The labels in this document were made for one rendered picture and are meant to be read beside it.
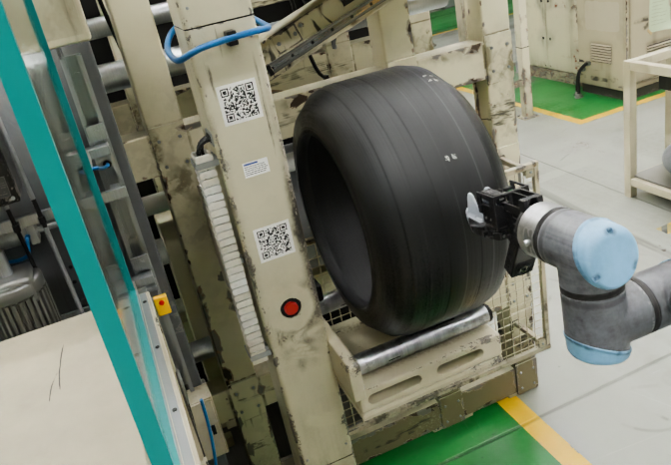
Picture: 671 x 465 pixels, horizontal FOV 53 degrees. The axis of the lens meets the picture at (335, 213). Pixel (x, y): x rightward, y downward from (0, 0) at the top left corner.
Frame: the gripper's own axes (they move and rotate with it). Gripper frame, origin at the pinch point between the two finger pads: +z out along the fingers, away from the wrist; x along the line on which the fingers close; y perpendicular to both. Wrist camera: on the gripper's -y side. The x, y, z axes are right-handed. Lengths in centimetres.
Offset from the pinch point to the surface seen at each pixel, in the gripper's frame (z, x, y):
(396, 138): 8.0, 8.6, 16.2
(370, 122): 11.8, 11.5, 19.7
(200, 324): 103, 49, -47
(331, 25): 56, -1, 37
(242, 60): 17, 31, 36
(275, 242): 21.0, 33.6, -0.1
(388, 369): 18.4, 17.0, -35.7
